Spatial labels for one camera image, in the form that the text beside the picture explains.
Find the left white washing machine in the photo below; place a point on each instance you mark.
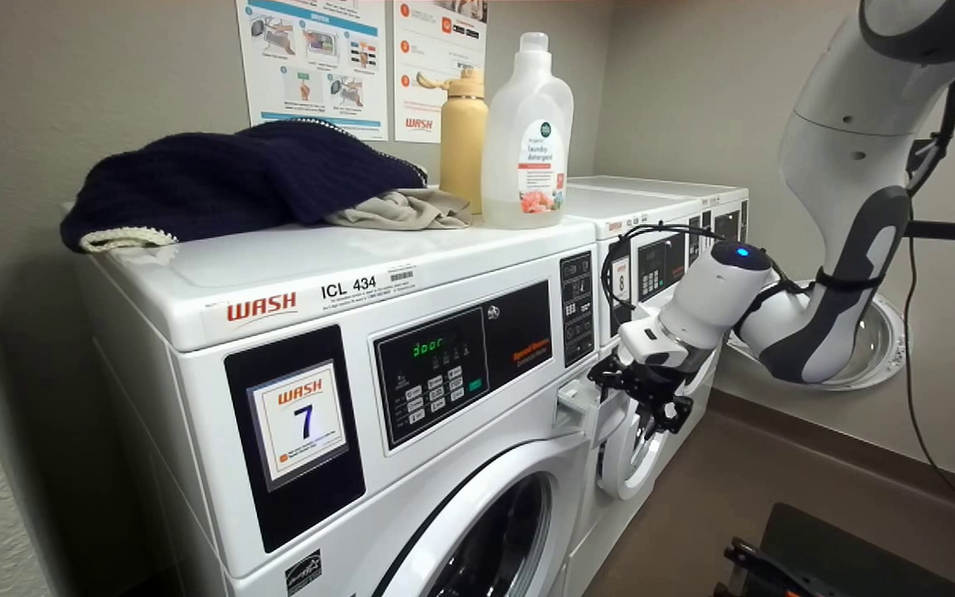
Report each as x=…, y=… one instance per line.
x=305, y=398

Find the navy blue cloth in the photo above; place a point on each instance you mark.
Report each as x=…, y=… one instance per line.
x=218, y=182

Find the washer round door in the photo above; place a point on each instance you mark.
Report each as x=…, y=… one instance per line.
x=627, y=460
x=506, y=532

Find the red white instruction poster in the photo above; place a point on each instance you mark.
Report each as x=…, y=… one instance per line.
x=433, y=40

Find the clear detergent jug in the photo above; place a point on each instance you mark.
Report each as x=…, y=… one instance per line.
x=527, y=139

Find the white washing machine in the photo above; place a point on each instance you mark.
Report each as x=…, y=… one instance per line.
x=305, y=398
x=646, y=237

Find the beige cloth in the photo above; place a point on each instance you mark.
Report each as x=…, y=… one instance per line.
x=399, y=210

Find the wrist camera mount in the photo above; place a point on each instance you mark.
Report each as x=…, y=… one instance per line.
x=641, y=343

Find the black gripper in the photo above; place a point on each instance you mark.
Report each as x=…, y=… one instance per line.
x=657, y=394

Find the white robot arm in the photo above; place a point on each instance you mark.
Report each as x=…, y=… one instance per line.
x=852, y=161

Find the white detergent drawer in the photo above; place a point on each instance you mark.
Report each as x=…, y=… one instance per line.
x=577, y=406

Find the right white washing machine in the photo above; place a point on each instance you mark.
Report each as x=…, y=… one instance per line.
x=646, y=237

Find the yellow water bottle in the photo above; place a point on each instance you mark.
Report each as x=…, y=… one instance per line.
x=462, y=138

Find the black base equipment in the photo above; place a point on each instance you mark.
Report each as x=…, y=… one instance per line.
x=804, y=556

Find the blue instruction poster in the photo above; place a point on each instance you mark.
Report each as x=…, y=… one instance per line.
x=315, y=62

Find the left washer round door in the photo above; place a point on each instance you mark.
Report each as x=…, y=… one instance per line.
x=506, y=532

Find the right washer round door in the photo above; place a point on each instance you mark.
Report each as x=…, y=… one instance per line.
x=627, y=460

